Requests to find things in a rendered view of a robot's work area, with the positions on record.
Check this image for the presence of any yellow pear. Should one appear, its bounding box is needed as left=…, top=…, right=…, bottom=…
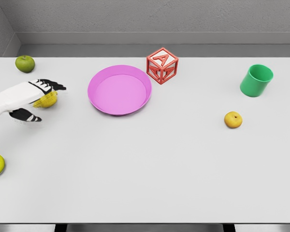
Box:
left=224, top=111, right=243, bottom=129

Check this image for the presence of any yellow lemon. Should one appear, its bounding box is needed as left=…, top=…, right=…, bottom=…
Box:
left=32, top=90, right=58, bottom=109

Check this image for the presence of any pink plate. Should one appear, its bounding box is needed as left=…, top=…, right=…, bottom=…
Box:
left=87, top=64, right=152, bottom=116

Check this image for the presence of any green cup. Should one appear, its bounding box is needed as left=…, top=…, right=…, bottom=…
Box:
left=239, top=64, right=274, bottom=98

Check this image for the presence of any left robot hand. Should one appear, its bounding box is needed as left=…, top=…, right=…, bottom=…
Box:
left=0, top=78, right=67, bottom=122

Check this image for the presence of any red letter block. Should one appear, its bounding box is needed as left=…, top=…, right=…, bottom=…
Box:
left=146, top=47, right=179, bottom=85

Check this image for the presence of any green apple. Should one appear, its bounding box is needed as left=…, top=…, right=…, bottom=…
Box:
left=14, top=55, right=36, bottom=73

